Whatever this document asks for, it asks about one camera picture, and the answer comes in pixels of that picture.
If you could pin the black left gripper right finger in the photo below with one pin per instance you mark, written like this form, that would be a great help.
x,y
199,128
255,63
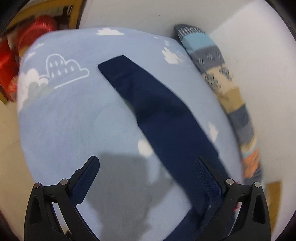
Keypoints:
x,y
242,211

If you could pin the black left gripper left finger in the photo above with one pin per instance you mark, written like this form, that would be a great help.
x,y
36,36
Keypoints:
x,y
52,212

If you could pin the navy blue garment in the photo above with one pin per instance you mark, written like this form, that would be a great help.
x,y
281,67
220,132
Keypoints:
x,y
174,134

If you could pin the brown wooden headboard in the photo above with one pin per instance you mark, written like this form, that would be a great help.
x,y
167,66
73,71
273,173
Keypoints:
x,y
273,196

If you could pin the light blue cloud bedsheet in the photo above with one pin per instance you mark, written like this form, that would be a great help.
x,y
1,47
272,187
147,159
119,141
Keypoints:
x,y
68,111

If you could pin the patchwork long pillow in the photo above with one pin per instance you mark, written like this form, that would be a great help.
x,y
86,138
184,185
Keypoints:
x,y
208,59

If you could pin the red fabric bundle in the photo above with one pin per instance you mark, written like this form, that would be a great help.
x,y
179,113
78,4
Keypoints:
x,y
13,47

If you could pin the yellow wooden frame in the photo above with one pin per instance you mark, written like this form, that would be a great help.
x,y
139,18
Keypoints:
x,y
67,12

